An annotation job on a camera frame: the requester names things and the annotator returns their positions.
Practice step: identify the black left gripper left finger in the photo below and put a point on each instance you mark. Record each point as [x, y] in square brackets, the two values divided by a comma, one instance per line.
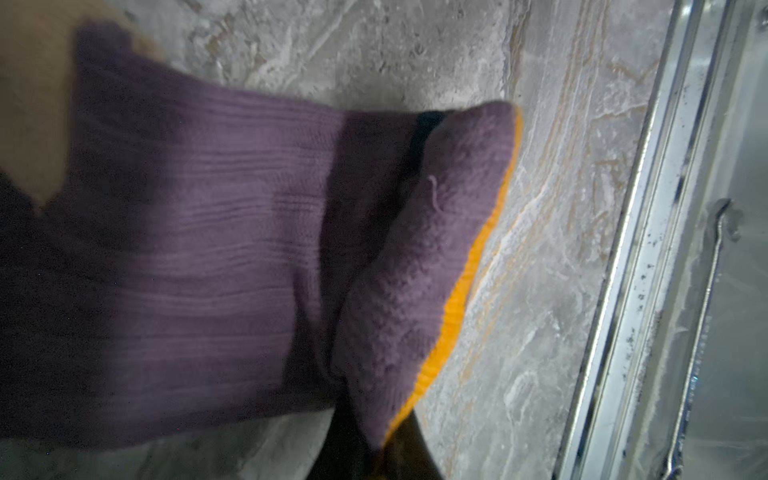
[344, 453]

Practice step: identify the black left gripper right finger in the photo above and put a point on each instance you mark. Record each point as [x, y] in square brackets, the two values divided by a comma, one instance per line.
[406, 455]

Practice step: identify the purple striped sock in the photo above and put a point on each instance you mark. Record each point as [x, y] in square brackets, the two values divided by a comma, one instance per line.
[177, 255]

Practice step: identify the silver wrench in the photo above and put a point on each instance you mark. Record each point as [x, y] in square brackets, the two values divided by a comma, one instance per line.
[673, 464]

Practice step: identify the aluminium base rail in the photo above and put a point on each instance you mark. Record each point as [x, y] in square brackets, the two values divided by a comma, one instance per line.
[705, 139]

